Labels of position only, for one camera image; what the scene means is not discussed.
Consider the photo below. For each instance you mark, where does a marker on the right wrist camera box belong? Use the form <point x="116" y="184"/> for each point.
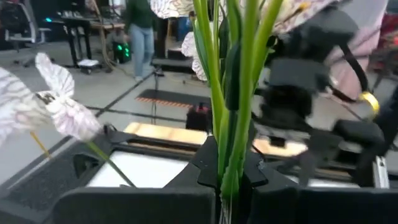
<point x="323" y="34"/>

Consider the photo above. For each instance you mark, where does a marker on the black box red top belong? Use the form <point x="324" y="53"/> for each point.
<point x="199" y="118"/>

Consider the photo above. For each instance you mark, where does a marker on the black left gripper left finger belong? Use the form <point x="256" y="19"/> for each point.
<point x="155" y="205"/>

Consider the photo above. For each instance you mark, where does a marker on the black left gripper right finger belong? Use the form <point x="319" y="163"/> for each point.
<point x="311" y="207"/>

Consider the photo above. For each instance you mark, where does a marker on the black work table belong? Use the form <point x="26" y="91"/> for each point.
<point x="77" y="25"/>

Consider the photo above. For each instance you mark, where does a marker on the light wooden table board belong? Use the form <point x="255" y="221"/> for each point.
<point x="168" y="133"/>

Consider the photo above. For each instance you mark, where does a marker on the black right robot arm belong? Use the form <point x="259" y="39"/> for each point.
<point x="357" y="133"/>

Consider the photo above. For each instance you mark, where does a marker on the black box green lights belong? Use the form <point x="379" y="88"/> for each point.
<point x="122" y="53"/>

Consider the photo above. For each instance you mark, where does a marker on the white artificial flower bunch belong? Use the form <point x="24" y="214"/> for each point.
<point x="245" y="93"/>

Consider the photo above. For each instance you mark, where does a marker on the person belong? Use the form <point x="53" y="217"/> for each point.
<point x="367" y="31"/>
<point x="141" y="31"/>

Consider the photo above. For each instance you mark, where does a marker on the grey office chair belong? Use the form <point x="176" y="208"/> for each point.
<point x="18" y="25"/>

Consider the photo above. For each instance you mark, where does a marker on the black mat orange stripes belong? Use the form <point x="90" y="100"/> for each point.
<point x="174" y="98"/>

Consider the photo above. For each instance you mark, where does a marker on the silver aluminium bracket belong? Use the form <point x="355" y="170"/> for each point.
<point x="381" y="172"/>

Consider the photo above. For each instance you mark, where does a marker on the black perforated computer case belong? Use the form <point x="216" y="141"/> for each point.
<point x="46" y="180"/>

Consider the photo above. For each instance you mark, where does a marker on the black tripod stand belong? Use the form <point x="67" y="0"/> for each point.
<point x="155" y="93"/>

